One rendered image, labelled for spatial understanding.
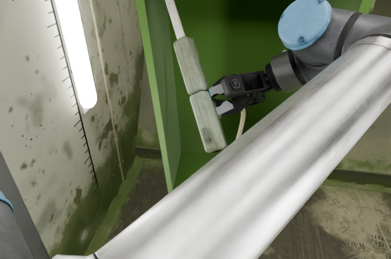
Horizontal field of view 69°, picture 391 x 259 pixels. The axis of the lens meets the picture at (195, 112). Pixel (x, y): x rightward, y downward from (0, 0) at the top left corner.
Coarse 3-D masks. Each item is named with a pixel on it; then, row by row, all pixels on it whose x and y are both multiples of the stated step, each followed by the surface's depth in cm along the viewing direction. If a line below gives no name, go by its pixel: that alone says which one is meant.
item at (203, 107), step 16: (176, 16) 76; (176, 32) 76; (176, 48) 75; (192, 48) 74; (192, 64) 72; (192, 80) 72; (192, 96) 72; (208, 96) 72; (208, 112) 69; (208, 128) 69; (208, 144) 69; (224, 144) 69
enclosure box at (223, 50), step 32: (160, 0) 101; (192, 0) 110; (224, 0) 108; (256, 0) 107; (288, 0) 105; (352, 0) 81; (160, 32) 104; (192, 32) 119; (224, 32) 117; (256, 32) 115; (160, 64) 108; (224, 64) 128; (256, 64) 126; (160, 96) 112; (224, 96) 141; (288, 96) 135; (160, 128) 111; (192, 128) 160; (224, 128) 156; (192, 160) 170
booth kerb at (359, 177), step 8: (144, 152) 239; (152, 152) 237; (160, 152) 236; (336, 168) 215; (328, 176) 219; (336, 176) 218; (344, 176) 217; (352, 176) 216; (360, 176) 214; (368, 176) 213; (376, 176) 212; (384, 176) 211; (360, 184) 218; (376, 184) 215; (384, 184) 214
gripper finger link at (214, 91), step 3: (219, 84) 73; (213, 87) 74; (216, 87) 73; (219, 87) 73; (210, 90) 74; (213, 90) 74; (216, 90) 73; (219, 90) 73; (222, 90) 72; (210, 93) 74; (213, 93) 74; (216, 93) 73; (219, 93) 73; (222, 93) 72; (213, 96) 74
